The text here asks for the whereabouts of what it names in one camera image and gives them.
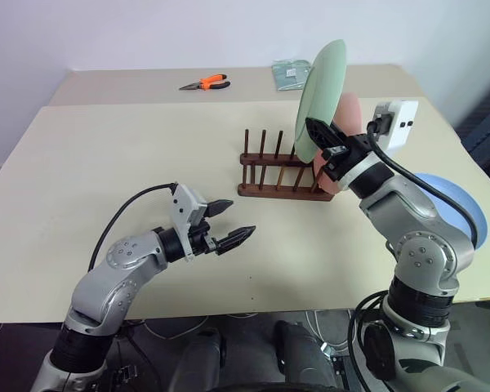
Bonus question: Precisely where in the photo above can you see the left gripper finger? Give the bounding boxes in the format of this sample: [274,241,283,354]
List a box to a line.
[215,225,257,256]
[206,198,235,219]

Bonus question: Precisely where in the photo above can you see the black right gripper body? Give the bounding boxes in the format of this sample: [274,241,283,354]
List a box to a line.
[320,133,373,181]

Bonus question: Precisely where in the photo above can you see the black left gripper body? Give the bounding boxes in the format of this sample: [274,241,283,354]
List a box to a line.
[187,218,221,257]

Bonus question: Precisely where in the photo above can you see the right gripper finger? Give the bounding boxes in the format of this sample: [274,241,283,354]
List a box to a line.
[305,117,347,152]
[330,121,355,143]

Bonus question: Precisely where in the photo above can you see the green plate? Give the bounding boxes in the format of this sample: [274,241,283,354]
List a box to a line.
[293,39,349,165]

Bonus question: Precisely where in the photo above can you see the wooden dish rack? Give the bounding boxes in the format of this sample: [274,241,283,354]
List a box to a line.
[237,128,336,203]

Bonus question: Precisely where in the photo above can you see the pink plate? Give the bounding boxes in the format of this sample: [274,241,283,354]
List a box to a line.
[313,92,363,197]

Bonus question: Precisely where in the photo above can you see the clear plastic packet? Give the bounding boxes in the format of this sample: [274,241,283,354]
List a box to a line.
[270,59,313,92]

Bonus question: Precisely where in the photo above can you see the blue plate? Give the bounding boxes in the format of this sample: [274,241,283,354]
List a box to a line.
[412,171,489,251]

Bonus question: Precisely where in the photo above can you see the black mesh chair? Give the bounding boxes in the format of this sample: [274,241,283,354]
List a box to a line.
[459,78,490,172]

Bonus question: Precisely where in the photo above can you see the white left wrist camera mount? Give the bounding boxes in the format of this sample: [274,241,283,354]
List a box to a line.
[169,183,209,263]

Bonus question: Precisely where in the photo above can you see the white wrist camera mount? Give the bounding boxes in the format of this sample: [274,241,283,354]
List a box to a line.
[335,99,420,193]
[169,183,209,263]

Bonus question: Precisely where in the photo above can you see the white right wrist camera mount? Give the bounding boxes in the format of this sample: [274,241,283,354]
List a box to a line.
[335,99,420,193]

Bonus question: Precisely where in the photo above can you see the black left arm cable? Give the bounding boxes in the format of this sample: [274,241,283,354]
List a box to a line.
[87,182,179,273]

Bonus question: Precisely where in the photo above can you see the white floor cable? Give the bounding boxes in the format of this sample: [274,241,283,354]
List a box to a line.
[141,312,262,341]
[304,309,354,350]

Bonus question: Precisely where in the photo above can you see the orange handled pliers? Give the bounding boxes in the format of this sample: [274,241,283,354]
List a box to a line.
[178,73,232,92]

